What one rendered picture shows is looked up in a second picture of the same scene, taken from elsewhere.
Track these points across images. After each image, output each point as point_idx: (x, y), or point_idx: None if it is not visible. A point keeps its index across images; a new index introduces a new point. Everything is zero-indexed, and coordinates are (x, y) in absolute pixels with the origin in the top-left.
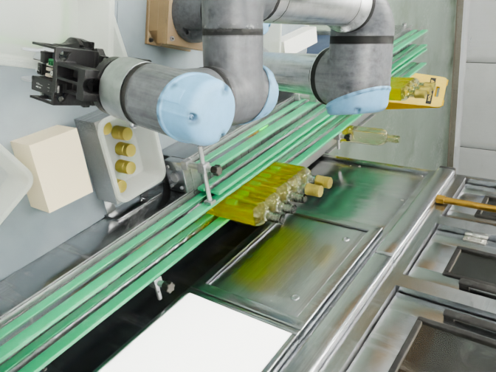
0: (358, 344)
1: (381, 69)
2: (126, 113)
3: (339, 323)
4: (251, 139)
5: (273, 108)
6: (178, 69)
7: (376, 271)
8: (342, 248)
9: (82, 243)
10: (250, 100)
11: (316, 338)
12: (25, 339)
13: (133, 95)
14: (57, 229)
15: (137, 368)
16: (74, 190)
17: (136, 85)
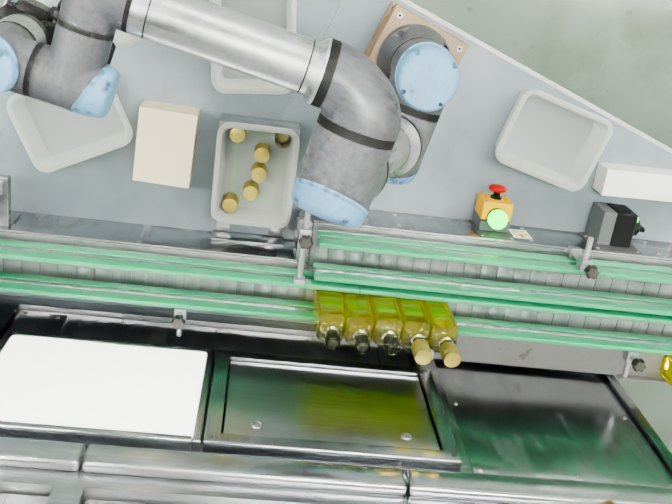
0: (226, 500)
1: (331, 167)
2: None
3: (237, 468)
4: (412, 249)
5: (97, 110)
6: (7, 31)
7: (360, 477)
8: (383, 438)
9: (158, 234)
10: (55, 85)
11: (200, 457)
12: (19, 255)
13: None
14: (154, 209)
15: (80, 358)
16: (167, 174)
17: None
